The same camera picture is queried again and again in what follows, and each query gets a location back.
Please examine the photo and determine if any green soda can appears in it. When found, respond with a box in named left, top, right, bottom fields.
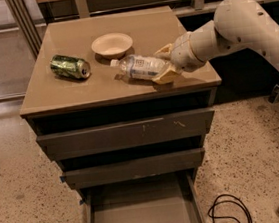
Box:
left=50, top=54, right=91, bottom=80

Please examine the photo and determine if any clear plastic water bottle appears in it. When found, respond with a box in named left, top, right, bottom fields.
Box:
left=110, top=54, right=169, bottom=80

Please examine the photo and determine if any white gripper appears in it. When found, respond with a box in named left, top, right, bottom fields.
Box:
left=152, top=31, right=206, bottom=85

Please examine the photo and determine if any small grey floor device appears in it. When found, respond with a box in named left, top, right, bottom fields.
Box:
left=268, top=84, right=279, bottom=104

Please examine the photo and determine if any bottom open grey drawer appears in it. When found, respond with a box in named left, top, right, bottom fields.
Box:
left=86, top=171, right=204, bottom=223

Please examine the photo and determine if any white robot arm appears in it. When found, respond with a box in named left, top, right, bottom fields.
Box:
left=155, top=0, right=279, bottom=72

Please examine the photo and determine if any white paper bowl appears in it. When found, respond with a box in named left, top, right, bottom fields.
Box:
left=91, top=32, right=133, bottom=60

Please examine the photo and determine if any top grey drawer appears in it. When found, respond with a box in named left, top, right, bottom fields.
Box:
left=36, top=109, right=214, bottom=161

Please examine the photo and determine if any middle grey drawer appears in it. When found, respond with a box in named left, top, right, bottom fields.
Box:
left=62, top=148, right=205, bottom=189

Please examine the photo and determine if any grey drawer cabinet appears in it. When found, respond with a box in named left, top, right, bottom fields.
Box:
left=20, top=7, right=221, bottom=221

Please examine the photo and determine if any black looped cable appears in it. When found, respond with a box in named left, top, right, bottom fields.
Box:
left=205, top=191, right=253, bottom=223

